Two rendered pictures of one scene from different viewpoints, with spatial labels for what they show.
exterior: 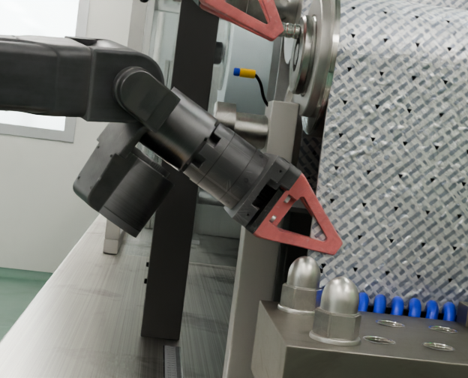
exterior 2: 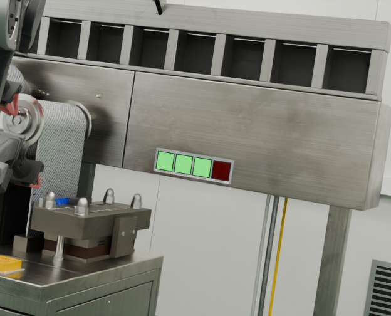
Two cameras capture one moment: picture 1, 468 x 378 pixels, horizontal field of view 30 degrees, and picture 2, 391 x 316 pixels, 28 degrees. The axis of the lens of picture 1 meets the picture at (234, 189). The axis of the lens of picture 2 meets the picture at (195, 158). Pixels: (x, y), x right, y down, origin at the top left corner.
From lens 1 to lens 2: 1.74 m
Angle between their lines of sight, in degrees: 62
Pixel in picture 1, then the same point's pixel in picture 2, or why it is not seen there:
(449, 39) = (61, 116)
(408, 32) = (54, 115)
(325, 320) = (83, 209)
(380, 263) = (46, 189)
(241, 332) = not seen: outside the picture
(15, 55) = (14, 144)
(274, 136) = not seen: hidden behind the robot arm
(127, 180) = (7, 175)
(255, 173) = (31, 167)
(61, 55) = (19, 142)
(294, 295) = (52, 204)
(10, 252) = not seen: outside the picture
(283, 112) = not seen: hidden behind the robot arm
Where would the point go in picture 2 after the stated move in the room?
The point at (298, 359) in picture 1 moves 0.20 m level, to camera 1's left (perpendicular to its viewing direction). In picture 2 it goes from (86, 221) to (36, 225)
